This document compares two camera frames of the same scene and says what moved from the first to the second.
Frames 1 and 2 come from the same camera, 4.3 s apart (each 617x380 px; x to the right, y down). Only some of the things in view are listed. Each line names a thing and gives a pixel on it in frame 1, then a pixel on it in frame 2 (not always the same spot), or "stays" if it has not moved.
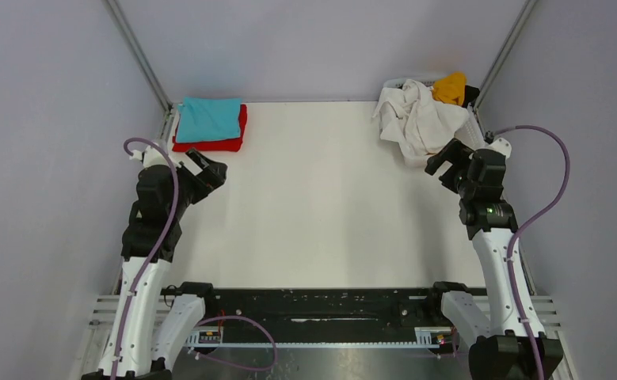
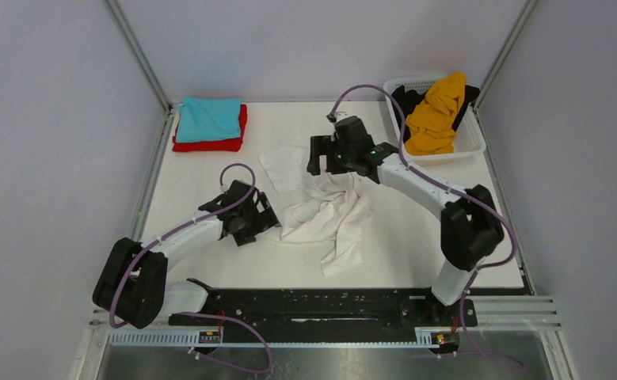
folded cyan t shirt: (206, 119) stays
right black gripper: (449, 160) to (321, 155)
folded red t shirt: (231, 144) stays
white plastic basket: (470, 130) stays
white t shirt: (414, 123) to (325, 208)
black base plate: (329, 314) stays
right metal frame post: (529, 7) stays
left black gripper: (212, 175) to (264, 221)
